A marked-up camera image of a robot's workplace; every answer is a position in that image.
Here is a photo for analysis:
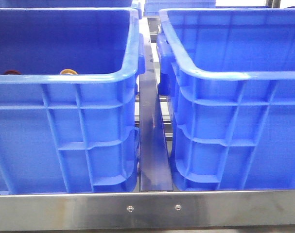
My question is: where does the yellow mushroom push button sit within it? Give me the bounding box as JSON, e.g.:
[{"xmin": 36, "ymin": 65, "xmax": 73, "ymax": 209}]
[{"xmin": 59, "ymin": 68, "xmax": 78, "ymax": 75}]

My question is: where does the red mushroom push button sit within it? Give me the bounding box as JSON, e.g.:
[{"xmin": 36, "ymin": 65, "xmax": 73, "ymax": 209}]
[{"xmin": 3, "ymin": 70, "xmax": 21, "ymax": 75}]

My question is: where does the steel centre divider bar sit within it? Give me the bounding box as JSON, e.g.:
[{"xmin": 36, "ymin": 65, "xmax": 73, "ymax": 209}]
[{"xmin": 139, "ymin": 33, "xmax": 174, "ymax": 192}]

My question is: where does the right blue plastic crate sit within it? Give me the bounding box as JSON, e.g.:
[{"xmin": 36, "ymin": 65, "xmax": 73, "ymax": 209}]
[{"xmin": 157, "ymin": 8, "xmax": 295, "ymax": 191}]

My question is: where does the blue plastic crate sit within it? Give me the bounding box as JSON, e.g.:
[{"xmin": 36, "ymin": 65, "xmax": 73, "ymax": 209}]
[
  {"xmin": 157, "ymin": 8, "xmax": 295, "ymax": 191},
  {"xmin": 0, "ymin": 8, "xmax": 145, "ymax": 195}
]

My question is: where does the left blue plastic crate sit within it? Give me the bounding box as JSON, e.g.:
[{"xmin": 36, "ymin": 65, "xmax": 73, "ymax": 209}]
[{"xmin": 0, "ymin": 8, "xmax": 145, "ymax": 195}]

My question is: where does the rear right blue crate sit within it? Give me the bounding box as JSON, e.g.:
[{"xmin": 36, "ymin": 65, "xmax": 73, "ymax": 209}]
[{"xmin": 144, "ymin": 0, "xmax": 216, "ymax": 16}]

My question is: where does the rear left blue crate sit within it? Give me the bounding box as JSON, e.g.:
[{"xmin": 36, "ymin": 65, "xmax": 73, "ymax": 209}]
[{"xmin": 0, "ymin": 0, "xmax": 142, "ymax": 18}]

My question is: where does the steel front rail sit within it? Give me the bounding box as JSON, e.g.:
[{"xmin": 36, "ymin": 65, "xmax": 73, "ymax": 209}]
[{"xmin": 0, "ymin": 190, "xmax": 295, "ymax": 231}]

